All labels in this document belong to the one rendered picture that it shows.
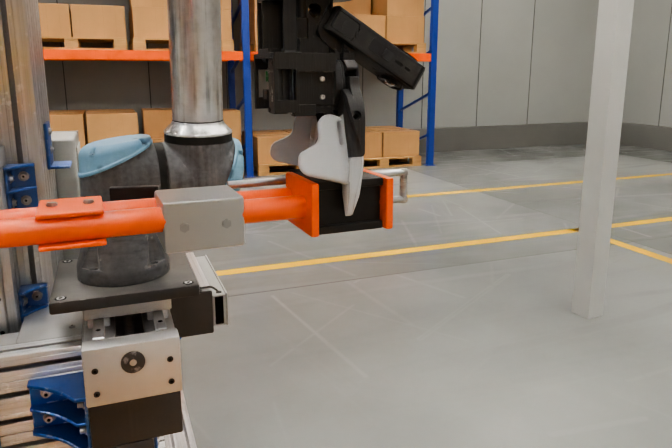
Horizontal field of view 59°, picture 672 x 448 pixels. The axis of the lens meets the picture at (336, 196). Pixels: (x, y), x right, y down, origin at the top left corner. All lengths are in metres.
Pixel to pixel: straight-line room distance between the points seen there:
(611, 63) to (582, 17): 8.80
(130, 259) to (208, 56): 0.35
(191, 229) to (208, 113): 0.52
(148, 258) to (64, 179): 0.46
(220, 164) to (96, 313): 0.31
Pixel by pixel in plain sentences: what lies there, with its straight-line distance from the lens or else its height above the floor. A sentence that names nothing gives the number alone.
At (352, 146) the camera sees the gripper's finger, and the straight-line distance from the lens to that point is 0.53.
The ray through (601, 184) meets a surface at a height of 0.78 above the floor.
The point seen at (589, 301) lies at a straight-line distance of 3.66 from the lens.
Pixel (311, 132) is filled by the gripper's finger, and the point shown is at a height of 1.32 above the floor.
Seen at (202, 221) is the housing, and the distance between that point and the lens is 0.52.
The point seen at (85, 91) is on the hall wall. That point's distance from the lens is 8.94.
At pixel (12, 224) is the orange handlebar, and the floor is 1.26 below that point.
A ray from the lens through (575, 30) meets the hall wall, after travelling 12.11.
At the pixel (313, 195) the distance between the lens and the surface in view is 0.53.
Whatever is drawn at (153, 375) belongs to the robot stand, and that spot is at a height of 0.94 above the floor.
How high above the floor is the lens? 1.38
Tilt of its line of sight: 12 degrees down
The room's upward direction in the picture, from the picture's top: straight up
